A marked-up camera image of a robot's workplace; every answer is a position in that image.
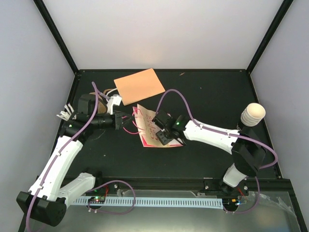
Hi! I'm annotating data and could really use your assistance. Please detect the brown pulp cup carriers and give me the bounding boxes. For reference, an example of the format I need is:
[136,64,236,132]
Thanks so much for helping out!
[88,92,107,114]

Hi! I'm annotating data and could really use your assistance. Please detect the stack of paper cups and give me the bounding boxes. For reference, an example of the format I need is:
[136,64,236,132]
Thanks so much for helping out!
[238,103,266,128]

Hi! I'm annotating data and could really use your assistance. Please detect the black frame post right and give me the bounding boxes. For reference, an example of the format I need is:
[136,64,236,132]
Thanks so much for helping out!
[246,0,294,74]

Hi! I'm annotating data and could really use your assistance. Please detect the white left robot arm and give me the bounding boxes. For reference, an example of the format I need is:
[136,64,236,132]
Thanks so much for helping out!
[16,93,133,228]

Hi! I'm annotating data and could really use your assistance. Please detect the black frame post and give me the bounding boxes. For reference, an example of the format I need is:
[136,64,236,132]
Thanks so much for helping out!
[33,0,79,74]
[246,0,294,74]

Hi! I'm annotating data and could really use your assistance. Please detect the cream cakes paper bag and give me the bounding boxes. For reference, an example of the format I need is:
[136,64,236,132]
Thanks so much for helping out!
[124,104,182,148]

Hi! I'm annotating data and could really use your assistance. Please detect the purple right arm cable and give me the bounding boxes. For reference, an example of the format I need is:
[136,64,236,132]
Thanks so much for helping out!
[154,89,279,170]

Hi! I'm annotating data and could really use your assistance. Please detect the plain brown paper bag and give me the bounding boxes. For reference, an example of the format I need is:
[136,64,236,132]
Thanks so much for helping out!
[114,69,165,105]

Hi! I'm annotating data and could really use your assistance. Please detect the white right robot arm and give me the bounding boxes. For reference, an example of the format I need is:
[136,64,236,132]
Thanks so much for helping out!
[152,111,267,195]

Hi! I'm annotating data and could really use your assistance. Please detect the light blue cable duct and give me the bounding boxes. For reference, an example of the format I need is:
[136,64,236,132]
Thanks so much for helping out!
[72,196,223,209]

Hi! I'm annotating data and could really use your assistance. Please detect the white straws bundle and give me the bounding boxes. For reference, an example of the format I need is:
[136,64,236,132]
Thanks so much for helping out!
[57,103,74,121]

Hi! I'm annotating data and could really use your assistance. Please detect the black frame post left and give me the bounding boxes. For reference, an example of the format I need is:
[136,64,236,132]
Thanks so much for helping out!
[33,0,79,74]

